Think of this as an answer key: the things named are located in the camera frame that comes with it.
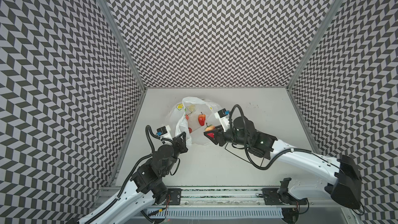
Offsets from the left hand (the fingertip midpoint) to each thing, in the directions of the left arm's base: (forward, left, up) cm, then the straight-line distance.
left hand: (186, 134), depth 72 cm
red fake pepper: (+19, -6, -17) cm, 26 cm away
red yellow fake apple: (-1, -11, +7) cm, 13 cm away
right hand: (-2, -10, +1) cm, 10 cm away
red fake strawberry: (+21, +3, -18) cm, 28 cm away
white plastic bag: (+22, -1, -17) cm, 27 cm away
